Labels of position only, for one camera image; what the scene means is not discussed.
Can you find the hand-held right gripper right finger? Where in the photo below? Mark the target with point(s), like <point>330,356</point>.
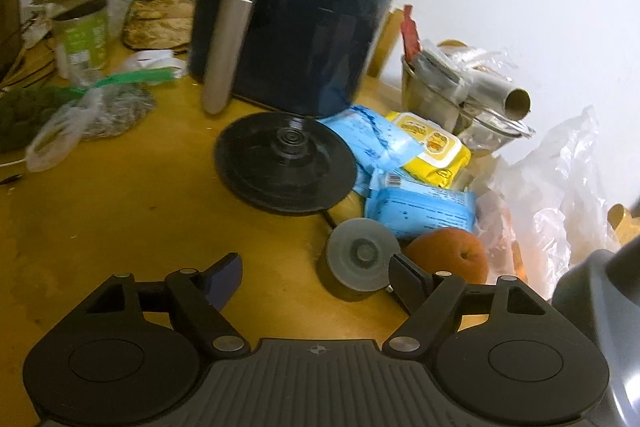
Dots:
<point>404,278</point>

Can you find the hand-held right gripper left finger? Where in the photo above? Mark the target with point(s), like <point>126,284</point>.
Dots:
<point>225,279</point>

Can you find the small black cylinder grey top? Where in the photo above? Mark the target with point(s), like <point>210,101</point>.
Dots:
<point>357,252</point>

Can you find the clear shaker bottle grey lid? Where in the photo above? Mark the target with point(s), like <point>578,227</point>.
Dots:
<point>595,307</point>

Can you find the orange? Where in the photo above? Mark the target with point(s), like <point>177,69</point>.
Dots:
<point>450,254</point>

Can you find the blue wipes pack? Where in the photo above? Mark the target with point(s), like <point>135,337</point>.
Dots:
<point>370,137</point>
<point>425,207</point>

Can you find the black round lid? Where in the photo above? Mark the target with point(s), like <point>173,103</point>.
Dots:
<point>280,167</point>

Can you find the yellow wipes pack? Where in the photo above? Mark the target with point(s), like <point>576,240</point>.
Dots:
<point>435,152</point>

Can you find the clear plastic bag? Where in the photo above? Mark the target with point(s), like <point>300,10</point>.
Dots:
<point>555,197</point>

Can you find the clear bag of seeds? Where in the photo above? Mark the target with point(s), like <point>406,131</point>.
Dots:
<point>115,112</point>

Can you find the metal tube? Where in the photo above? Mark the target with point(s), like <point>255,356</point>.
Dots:
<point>505,99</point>

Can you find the red clip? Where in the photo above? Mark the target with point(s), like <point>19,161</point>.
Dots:
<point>410,34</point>

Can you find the patterned cloth pad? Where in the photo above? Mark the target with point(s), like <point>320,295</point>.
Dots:
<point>160,24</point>

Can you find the dark blue air fryer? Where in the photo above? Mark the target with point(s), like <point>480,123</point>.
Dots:
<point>310,17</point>

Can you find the green label can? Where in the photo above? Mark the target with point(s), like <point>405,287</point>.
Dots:
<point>82,39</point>

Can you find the steel kettle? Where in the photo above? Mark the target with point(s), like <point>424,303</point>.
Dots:
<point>9,17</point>

